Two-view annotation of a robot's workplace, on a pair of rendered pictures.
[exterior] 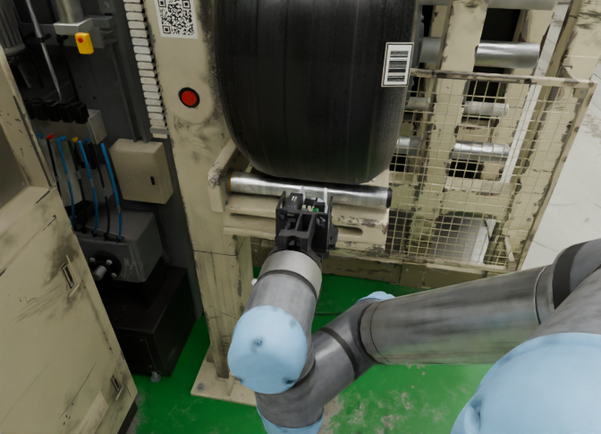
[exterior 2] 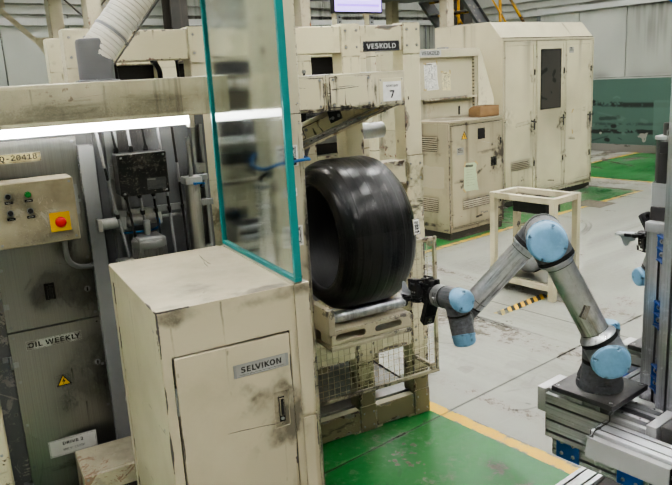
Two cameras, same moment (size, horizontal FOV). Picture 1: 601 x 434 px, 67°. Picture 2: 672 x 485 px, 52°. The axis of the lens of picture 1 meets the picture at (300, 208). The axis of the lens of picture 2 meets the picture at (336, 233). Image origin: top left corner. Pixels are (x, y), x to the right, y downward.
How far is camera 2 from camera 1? 2.00 m
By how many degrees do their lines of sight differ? 42
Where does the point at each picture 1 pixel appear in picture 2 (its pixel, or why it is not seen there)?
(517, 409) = (534, 230)
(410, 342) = (489, 287)
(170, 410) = not seen: outside the picture
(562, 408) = (537, 226)
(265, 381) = (468, 305)
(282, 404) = (468, 321)
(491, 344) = (511, 266)
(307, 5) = (384, 212)
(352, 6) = (399, 209)
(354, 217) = (395, 315)
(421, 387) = (429, 470)
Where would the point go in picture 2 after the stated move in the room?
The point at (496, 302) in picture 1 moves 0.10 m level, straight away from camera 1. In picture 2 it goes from (507, 255) to (497, 248)
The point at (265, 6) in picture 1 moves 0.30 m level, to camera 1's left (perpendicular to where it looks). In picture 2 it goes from (370, 215) to (302, 231)
